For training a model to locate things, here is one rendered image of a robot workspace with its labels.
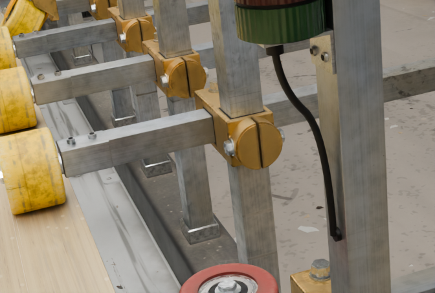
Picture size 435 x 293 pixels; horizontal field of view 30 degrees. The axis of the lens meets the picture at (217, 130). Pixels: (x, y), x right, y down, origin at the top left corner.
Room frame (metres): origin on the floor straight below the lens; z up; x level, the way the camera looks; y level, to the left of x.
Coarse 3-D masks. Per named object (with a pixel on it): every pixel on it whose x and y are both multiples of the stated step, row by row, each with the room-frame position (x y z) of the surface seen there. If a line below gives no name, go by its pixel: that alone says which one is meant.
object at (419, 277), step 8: (416, 272) 0.61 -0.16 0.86; (424, 272) 0.61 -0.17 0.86; (432, 272) 0.61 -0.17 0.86; (392, 280) 0.60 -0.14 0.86; (400, 280) 0.60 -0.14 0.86; (408, 280) 0.60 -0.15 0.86; (416, 280) 0.60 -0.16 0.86; (424, 280) 0.60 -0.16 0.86; (432, 280) 0.60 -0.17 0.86; (392, 288) 0.59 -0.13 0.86; (400, 288) 0.59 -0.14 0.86; (408, 288) 0.59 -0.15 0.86; (416, 288) 0.59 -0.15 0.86; (424, 288) 0.59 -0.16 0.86; (432, 288) 0.59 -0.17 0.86
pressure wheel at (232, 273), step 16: (208, 272) 0.58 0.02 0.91; (224, 272) 0.58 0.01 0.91; (240, 272) 0.57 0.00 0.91; (256, 272) 0.57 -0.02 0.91; (192, 288) 0.56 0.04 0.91; (208, 288) 0.56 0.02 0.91; (224, 288) 0.55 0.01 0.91; (240, 288) 0.55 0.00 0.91; (256, 288) 0.55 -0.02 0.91; (272, 288) 0.54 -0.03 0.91
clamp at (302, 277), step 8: (304, 272) 0.62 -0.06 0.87; (296, 280) 0.61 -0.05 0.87; (304, 280) 0.61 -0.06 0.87; (312, 280) 0.60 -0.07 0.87; (328, 280) 0.60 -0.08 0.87; (296, 288) 0.60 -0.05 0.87; (304, 288) 0.59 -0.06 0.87; (312, 288) 0.59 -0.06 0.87; (320, 288) 0.59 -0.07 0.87; (328, 288) 0.59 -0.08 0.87
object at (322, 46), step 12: (312, 0) 0.51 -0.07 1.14; (324, 36) 0.53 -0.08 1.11; (264, 48) 0.51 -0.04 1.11; (276, 48) 0.52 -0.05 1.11; (312, 48) 0.54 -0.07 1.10; (324, 48) 0.53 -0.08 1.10; (276, 60) 0.52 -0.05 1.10; (312, 60) 0.55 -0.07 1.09; (324, 60) 0.52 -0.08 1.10; (276, 72) 0.52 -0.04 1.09; (288, 84) 0.52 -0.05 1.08; (288, 96) 0.52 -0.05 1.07; (300, 108) 0.53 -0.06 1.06; (312, 120) 0.53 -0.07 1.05; (324, 156) 0.53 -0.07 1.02; (324, 168) 0.53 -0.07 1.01; (324, 180) 0.53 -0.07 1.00; (336, 228) 0.53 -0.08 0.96; (336, 240) 0.53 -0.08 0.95
